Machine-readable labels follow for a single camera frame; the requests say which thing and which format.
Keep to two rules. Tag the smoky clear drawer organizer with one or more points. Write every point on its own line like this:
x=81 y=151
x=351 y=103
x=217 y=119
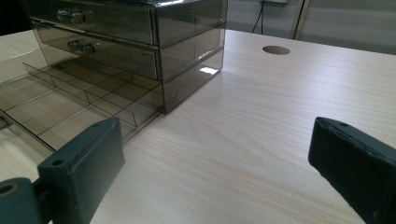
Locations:
x=190 y=53

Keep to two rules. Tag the smoky clear divided drawer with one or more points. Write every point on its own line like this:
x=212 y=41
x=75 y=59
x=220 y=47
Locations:
x=62 y=102

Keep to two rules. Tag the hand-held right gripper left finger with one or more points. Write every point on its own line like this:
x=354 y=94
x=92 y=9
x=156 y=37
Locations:
x=84 y=165

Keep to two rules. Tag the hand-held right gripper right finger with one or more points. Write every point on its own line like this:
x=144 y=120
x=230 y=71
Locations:
x=358 y=168

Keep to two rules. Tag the smoky clear drawer with knobs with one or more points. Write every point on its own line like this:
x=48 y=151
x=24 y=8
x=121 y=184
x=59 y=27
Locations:
x=106 y=57
x=109 y=21

